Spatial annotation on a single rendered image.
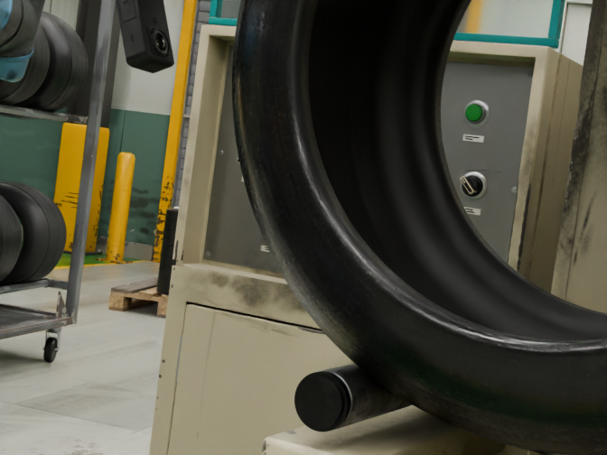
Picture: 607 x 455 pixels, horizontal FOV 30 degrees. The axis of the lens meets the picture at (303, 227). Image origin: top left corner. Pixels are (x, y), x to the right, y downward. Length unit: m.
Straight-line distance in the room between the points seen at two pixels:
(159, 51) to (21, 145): 10.60
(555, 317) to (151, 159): 9.96
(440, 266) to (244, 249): 0.72
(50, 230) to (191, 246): 3.52
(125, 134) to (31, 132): 1.04
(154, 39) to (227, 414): 0.81
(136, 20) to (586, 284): 0.50
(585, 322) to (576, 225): 0.15
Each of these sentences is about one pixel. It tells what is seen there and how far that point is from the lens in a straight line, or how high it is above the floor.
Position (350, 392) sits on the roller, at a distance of 0.84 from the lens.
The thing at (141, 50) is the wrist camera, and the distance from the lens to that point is 1.04.
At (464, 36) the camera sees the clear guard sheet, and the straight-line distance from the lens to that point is 1.59.
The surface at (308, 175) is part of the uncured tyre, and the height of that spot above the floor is 1.06.
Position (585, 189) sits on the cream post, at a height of 1.08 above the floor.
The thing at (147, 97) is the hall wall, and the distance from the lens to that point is 10.98.
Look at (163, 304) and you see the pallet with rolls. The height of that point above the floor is 0.09.
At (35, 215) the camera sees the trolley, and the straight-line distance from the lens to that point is 5.25.
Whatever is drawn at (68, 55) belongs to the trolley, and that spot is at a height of 1.43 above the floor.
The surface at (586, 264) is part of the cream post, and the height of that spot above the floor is 1.01.
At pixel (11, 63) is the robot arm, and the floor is 1.13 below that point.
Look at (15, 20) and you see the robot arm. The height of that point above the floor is 1.17.
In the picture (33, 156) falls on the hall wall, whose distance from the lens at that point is 11.55.
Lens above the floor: 1.07
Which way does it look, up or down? 3 degrees down
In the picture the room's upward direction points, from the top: 7 degrees clockwise
